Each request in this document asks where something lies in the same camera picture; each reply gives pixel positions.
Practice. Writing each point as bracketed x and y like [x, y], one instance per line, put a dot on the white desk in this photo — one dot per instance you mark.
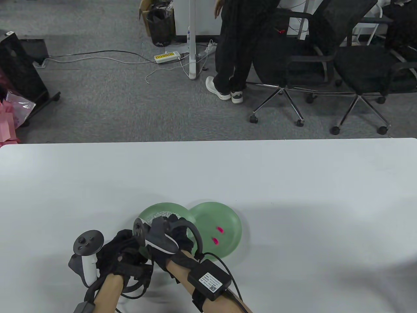
[202, 16]

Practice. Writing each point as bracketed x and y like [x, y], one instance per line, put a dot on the grey and white controller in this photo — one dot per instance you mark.
[159, 238]
[88, 242]

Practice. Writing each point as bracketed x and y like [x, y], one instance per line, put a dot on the black mesh office chair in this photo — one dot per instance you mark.
[361, 65]
[293, 65]

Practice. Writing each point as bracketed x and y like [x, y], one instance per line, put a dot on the yellow power strip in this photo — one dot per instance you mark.
[166, 57]

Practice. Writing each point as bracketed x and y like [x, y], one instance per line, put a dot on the black computer tower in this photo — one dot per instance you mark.
[283, 22]

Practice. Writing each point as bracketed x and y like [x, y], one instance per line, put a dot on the clear pink wrapped bag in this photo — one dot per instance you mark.
[21, 107]

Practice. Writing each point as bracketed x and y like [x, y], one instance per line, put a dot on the black rolling cabinet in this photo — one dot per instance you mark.
[19, 65]

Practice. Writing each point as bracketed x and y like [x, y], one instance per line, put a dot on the pink gift bag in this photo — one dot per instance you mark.
[6, 127]

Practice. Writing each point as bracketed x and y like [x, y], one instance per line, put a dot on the person's right forearm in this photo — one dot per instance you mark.
[179, 272]

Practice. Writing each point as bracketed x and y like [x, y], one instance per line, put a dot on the black bag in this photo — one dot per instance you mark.
[402, 29]

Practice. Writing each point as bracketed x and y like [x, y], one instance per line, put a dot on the black floor box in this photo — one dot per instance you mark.
[35, 50]

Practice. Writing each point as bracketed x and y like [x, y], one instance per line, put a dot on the cardboard box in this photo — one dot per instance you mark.
[143, 16]

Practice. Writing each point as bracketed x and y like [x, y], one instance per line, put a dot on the person's left forearm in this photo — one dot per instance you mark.
[107, 293]

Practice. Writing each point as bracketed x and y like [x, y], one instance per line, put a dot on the white metal rack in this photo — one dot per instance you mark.
[374, 27]

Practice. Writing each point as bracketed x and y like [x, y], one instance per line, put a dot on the white power strip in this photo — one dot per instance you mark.
[208, 50]

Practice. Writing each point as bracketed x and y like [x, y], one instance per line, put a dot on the person's left hand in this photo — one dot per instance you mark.
[120, 247]

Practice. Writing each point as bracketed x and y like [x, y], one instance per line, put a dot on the black sensor box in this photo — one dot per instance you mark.
[83, 307]
[208, 278]

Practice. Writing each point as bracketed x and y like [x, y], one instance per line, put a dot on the plain green plate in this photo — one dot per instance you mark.
[228, 218]

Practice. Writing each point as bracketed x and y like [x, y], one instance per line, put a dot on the black trash bin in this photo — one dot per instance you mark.
[161, 29]

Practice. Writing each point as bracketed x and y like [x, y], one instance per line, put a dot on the person's right hand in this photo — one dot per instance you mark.
[184, 238]

